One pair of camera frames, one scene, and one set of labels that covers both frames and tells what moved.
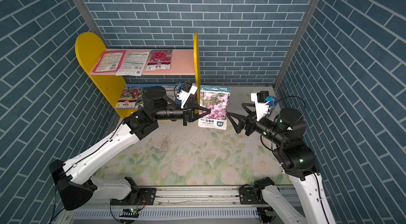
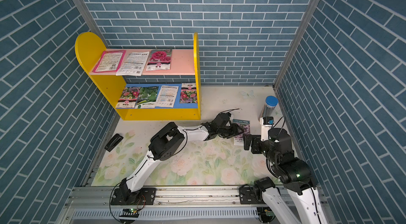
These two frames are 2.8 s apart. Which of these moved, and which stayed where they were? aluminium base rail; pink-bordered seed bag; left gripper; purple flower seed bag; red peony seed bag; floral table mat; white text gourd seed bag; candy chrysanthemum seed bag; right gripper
Moved: right gripper; purple flower seed bag; left gripper
Stayed: pink-bordered seed bag; candy chrysanthemum seed bag; aluminium base rail; red peony seed bag; white text gourd seed bag; floral table mat
